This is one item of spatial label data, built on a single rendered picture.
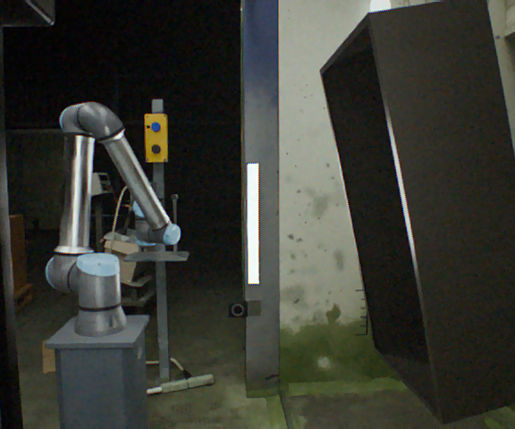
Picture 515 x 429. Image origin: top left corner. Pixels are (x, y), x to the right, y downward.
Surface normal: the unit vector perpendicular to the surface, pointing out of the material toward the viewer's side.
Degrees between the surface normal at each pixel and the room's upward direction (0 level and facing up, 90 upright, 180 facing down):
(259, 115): 90
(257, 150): 90
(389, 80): 89
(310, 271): 90
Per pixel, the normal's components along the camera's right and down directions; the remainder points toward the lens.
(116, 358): 0.08, 0.08
